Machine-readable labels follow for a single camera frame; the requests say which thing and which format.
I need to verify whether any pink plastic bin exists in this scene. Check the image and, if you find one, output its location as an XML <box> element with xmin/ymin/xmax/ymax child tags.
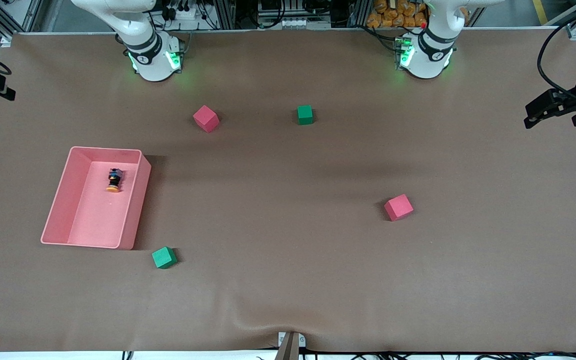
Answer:
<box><xmin>40</xmin><ymin>146</ymin><xmax>152</xmax><ymax>250</ymax></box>

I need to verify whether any pink foam cube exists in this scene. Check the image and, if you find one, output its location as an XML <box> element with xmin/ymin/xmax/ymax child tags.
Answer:
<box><xmin>384</xmin><ymin>194</ymin><xmax>414</xmax><ymax>222</ymax></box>
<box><xmin>192</xmin><ymin>105</ymin><xmax>220</xmax><ymax>134</ymax></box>

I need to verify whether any orange bagged goods pile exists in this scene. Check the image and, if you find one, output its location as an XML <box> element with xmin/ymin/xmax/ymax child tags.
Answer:
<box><xmin>366</xmin><ymin>0</ymin><xmax>429</xmax><ymax>29</ymax></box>

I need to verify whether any white power strip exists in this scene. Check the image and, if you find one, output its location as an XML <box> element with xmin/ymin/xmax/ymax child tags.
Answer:
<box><xmin>165</xmin><ymin>4</ymin><xmax>200</xmax><ymax>21</ymax></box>

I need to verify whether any white terminal block strip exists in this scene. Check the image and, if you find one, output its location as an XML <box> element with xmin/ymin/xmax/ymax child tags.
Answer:
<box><xmin>275</xmin><ymin>17</ymin><xmax>332</xmax><ymax>29</ymax></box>

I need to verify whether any brown table mat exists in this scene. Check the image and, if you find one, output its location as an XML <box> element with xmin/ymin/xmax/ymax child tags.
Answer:
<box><xmin>0</xmin><ymin>27</ymin><xmax>576</xmax><ymax>353</ymax></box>

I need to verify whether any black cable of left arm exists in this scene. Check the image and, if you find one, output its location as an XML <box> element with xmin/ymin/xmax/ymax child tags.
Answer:
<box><xmin>538</xmin><ymin>5</ymin><xmax>576</xmax><ymax>96</ymax></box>

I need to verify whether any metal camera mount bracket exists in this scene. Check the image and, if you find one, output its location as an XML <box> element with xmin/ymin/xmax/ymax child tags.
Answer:
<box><xmin>277</xmin><ymin>331</ymin><xmax>307</xmax><ymax>360</ymax></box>

